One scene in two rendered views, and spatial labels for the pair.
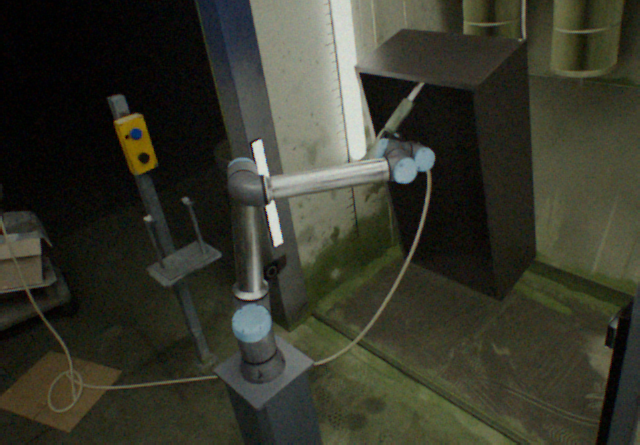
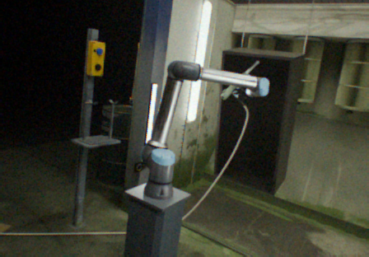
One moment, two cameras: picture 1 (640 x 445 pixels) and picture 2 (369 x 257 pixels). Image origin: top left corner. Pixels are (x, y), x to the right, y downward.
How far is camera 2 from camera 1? 1.20 m
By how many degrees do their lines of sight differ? 27
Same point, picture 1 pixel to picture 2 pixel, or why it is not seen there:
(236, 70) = (157, 42)
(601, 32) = (310, 82)
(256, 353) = (164, 175)
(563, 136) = not seen: hidden behind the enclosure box
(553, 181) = not seen: hidden behind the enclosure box
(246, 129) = (151, 75)
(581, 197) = (294, 164)
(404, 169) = (264, 82)
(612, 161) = (309, 147)
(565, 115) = not seen: hidden behind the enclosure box
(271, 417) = (164, 223)
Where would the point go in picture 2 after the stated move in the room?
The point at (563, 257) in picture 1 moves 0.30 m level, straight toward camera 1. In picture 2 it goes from (286, 193) to (290, 204)
